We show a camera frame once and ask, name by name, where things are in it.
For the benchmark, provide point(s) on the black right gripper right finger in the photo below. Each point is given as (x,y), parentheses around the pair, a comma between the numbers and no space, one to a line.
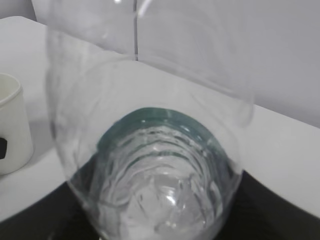
(260,214)

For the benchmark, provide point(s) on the clear water bottle green label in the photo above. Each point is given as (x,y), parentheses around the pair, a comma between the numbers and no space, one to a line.
(148,104)

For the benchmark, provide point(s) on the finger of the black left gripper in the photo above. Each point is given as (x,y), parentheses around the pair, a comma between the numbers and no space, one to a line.
(3,147)

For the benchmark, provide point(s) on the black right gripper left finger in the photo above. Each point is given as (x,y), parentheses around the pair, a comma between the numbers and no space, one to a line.
(58,216)

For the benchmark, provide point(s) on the white paper cup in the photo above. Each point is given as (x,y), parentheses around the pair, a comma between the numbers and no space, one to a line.
(14,125)

